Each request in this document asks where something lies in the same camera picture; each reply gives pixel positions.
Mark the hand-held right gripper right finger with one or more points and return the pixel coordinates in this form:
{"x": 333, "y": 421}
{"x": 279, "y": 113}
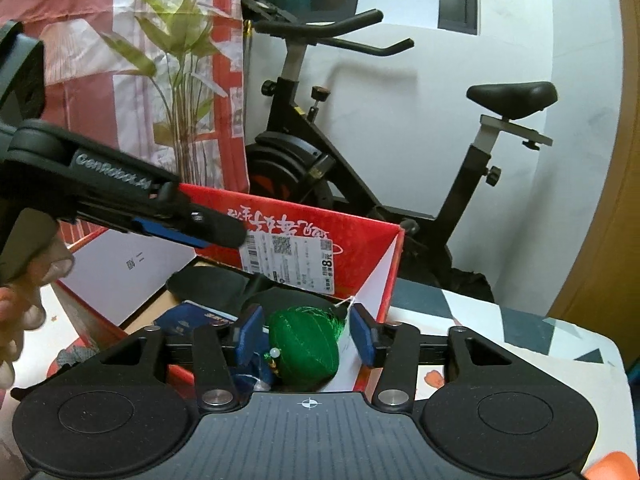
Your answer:
{"x": 362, "y": 335}

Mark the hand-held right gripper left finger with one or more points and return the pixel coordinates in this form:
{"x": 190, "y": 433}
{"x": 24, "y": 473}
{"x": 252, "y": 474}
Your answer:
{"x": 250, "y": 335}

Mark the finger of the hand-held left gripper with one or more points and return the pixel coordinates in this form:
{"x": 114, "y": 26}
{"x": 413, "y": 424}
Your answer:
{"x": 170, "y": 230}

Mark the green yarn ball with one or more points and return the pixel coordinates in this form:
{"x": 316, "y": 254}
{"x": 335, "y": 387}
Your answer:
{"x": 300, "y": 345}

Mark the red strawberry cardboard box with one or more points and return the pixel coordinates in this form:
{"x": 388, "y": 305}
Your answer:
{"x": 350, "y": 230}

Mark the person's left hand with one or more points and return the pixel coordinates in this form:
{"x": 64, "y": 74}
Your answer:
{"x": 20, "y": 310}

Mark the dark cloth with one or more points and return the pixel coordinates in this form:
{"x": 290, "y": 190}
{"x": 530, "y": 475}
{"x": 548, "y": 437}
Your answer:
{"x": 210, "y": 285}

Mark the blue packet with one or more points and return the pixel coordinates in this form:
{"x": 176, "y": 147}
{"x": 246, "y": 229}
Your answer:
{"x": 185, "y": 317}

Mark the black exercise bike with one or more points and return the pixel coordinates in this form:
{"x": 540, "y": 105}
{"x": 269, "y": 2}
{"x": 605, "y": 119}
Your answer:
{"x": 290, "y": 160}

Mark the printed white tablecloth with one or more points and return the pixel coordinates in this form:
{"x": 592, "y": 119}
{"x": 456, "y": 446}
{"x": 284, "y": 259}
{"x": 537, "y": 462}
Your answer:
{"x": 525, "y": 350}

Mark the orange plastic object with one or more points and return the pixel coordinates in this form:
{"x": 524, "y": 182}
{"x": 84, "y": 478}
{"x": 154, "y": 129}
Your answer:
{"x": 612, "y": 467}

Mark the wooden door frame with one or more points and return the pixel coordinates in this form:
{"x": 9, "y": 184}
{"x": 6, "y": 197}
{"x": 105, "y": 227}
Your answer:
{"x": 615, "y": 210}

